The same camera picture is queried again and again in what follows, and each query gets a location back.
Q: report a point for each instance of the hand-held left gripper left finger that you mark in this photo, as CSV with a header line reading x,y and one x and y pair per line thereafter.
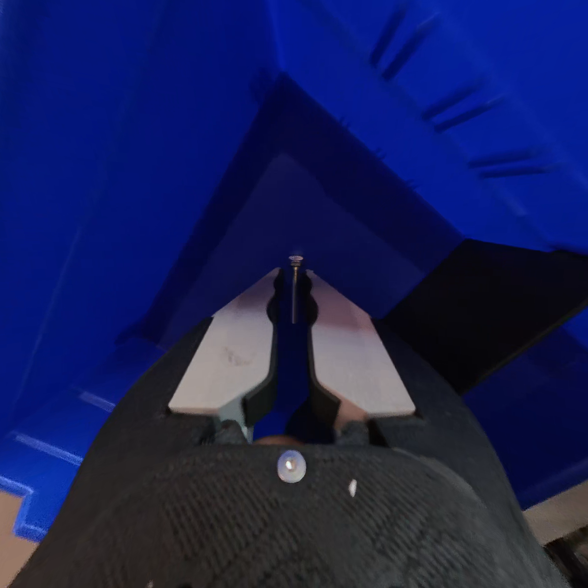
x,y
229,353

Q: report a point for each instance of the black plastic divider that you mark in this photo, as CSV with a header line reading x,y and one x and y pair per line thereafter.
x,y
459,298

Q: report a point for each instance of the long metal bolt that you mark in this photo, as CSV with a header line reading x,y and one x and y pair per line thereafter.
x,y
294,294

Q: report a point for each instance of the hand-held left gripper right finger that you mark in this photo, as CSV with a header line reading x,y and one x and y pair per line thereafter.
x,y
353,363

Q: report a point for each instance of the blue plastic bin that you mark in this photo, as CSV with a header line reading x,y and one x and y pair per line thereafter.
x,y
138,160

